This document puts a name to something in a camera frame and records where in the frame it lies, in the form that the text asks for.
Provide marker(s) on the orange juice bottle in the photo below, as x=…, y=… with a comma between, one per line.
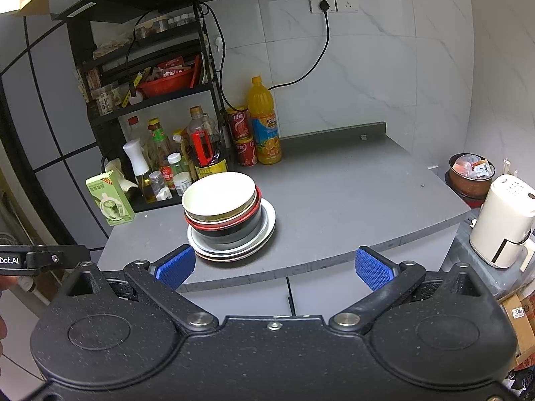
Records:
x=265, y=133

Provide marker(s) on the brown bowl of packets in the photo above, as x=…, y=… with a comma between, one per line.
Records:
x=464, y=183

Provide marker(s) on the small white plate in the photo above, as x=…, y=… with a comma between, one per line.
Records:
x=217, y=254

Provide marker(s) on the red-capped bottle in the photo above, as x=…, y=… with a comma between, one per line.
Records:
x=133, y=122

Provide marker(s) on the green carton box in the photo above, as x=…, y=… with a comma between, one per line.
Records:
x=108, y=200

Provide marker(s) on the deep white printed plate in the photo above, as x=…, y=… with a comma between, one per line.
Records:
x=271, y=220

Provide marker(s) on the white supplement jar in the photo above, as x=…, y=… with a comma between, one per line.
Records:
x=183, y=184

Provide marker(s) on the red drink can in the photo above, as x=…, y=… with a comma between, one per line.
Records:
x=238, y=125
x=245, y=152

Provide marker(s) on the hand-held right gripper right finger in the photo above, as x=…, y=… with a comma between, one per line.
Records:
x=374, y=268

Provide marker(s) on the small clear jar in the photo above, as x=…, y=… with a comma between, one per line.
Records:
x=156, y=186

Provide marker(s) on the row of spice jars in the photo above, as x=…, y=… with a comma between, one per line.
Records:
x=167, y=25

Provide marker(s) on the black metal rack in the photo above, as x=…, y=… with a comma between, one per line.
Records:
x=125, y=110

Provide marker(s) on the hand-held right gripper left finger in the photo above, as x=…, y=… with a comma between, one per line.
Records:
x=177, y=264

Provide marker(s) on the red and black bowl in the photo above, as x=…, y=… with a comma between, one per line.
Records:
x=234, y=234

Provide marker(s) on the green-label sauce bottle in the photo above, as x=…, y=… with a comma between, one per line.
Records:
x=159, y=138

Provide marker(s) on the grey base cabinet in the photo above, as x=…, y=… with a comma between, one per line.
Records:
x=317, y=296

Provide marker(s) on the dark soy sauce bottle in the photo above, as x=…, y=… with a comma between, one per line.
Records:
x=220, y=150

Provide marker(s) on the white-capped spray bottle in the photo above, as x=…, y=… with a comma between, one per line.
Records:
x=136, y=154

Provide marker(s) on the red plastic basket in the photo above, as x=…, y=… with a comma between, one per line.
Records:
x=167, y=85

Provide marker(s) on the row of seasoning packets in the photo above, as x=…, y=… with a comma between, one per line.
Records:
x=104, y=100

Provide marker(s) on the brown cardboard box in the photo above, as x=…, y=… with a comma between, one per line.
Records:
x=518, y=313

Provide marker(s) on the white countertop appliance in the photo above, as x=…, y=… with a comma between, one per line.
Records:
x=497, y=225

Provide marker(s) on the white crumpled cloth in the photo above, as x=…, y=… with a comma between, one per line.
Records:
x=119, y=171

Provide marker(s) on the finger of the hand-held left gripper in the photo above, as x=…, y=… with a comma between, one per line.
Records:
x=54, y=257

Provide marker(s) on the white-capped seasoning jar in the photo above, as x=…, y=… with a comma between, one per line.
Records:
x=173, y=165

